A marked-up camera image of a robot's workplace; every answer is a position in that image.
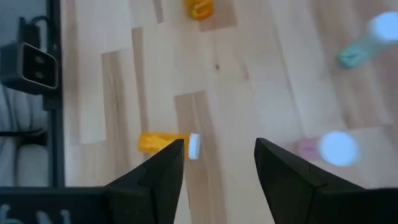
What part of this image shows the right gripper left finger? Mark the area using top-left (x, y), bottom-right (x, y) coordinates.
top-left (105, 139), bottom-right (185, 224)

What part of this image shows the small orange pill bottle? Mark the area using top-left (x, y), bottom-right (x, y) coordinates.
top-left (137, 132), bottom-right (201, 161)

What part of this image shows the pink pill bottle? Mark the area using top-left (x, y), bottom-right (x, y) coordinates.
top-left (294, 130), bottom-right (361, 167)

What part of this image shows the green pill bottle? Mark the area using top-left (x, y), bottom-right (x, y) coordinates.
top-left (336, 11), bottom-right (398, 70)

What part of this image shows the black table-level camera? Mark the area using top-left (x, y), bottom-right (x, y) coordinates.
top-left (0, 42), bottom-right (60, 96)

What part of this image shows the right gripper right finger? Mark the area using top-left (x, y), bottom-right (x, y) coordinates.
top-left (254, 138), bottom-right (368, 224)

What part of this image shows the large orange pill bottle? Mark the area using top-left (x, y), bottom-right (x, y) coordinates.
top-left (182, 0), bottom-right (215, 21)

